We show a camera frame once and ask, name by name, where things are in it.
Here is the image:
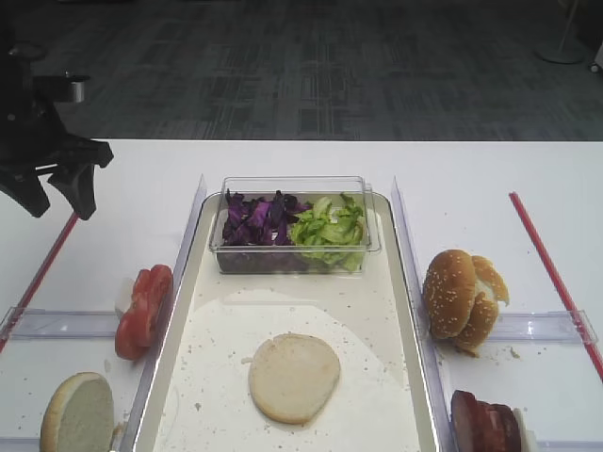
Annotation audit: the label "white pusher block right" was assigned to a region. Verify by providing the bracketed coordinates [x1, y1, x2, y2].
[513, 409, 539, 452]

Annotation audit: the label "sesame bun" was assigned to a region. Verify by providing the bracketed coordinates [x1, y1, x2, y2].
[422, 250, 477, 339]
[453, 255, 510, 357]

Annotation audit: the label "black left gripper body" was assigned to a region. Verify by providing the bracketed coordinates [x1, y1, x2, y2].
[1, 27, 90, 188]

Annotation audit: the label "purple cabbage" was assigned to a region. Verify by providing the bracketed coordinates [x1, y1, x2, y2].
[221, 190, 312, 246]

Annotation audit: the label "bun slice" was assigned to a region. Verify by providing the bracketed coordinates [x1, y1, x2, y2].
[248, 333, 341, 425]
[40, 372, 115, 452]

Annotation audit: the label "red plastic strip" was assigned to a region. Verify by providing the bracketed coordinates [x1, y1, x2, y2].
[509, 192, 603, 379]
[0, 212, 79, 351]

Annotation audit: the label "white floor stand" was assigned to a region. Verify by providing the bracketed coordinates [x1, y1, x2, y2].
[533, 0, 584, 65]

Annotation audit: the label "clear left upper rail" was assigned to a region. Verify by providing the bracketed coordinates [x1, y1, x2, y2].
[1, 307, 119, 340]

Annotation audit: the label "clear rail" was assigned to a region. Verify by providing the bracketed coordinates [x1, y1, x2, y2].
[1, 307, 119, 340]
[486, 311, 598, 345]
[536, 441, 603, 452]

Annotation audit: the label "green lettuce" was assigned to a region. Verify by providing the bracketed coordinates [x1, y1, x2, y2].
[290, 193, 364, 272]

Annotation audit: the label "clear plastic container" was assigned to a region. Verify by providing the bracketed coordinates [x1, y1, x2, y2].
[208, 176, 381, 274]

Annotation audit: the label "tomato slices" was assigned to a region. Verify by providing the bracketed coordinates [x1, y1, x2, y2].
[115, 265, 172, 362]

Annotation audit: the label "meat patties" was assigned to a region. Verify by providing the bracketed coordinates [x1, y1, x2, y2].
[451, 390, 522, 452]

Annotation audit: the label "metal tray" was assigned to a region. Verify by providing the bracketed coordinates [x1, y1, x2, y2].
[123, 194, 439, 451]

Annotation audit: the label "right red plastic strip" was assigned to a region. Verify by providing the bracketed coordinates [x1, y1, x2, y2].
[509, 192, 603, 379]

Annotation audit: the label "clear left long divider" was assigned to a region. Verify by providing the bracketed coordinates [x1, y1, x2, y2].
[116, 175, 207, 451]

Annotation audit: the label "sesame bun rear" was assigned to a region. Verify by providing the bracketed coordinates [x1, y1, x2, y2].
[453, 255, 510, 357]

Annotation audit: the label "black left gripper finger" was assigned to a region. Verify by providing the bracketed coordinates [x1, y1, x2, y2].
[1, 171, 50, 218]
[48, 137, 114, 220]

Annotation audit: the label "left red plastic strip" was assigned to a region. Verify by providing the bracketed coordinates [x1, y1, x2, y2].
[0, 212, 79, 351]

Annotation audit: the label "clear right upper rail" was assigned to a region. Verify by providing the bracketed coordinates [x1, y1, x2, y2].
[486, 311, 598, 345]

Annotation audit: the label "clear right lower rail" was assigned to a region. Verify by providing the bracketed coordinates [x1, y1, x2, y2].
[536, 441, 603, 452]

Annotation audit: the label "sesame bun front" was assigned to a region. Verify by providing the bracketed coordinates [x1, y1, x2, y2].
[422, 250, 477, 339]

